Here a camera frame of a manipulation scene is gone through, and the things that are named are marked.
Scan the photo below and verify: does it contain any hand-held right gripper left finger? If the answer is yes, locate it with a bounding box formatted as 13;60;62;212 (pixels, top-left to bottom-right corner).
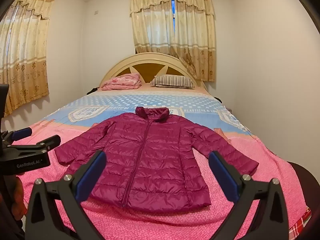
25;150;107;240

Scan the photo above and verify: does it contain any red plaid cloth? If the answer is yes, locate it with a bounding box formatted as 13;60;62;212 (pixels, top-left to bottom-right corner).
287;209;312;240

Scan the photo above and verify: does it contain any pink and blue printed bedsheet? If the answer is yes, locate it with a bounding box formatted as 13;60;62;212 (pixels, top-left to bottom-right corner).
11;89;313;240

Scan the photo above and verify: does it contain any dark round wooden furniture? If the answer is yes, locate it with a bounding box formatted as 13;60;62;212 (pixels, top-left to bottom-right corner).
287;161;320;232

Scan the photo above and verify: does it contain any magenta quilted puffer jacket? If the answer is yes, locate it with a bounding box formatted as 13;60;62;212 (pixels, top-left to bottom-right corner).
54;106;259;208

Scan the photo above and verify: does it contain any wide beige floral curtain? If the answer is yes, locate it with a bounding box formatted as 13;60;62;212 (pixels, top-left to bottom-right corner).
0;0;56;117

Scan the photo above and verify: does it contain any cream wooden headboard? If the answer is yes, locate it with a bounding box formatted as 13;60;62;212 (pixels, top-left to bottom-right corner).
99;52;208;91

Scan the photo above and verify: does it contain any striped pillow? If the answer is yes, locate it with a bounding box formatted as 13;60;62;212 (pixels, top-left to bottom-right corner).
150;75;195;89

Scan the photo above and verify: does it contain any beige floral curtain with valance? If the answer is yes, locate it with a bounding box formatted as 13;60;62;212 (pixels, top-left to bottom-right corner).
129;0;216;82

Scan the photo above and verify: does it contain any folded pink floral blanket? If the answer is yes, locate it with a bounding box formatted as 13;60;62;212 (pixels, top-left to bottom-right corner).
100;73;142;91

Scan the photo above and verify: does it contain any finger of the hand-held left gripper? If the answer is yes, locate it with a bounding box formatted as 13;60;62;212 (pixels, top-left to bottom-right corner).
11;127;33;141
15;135;62;153

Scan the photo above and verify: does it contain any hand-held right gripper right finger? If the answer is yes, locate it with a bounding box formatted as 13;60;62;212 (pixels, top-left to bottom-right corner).
208;151;289;240

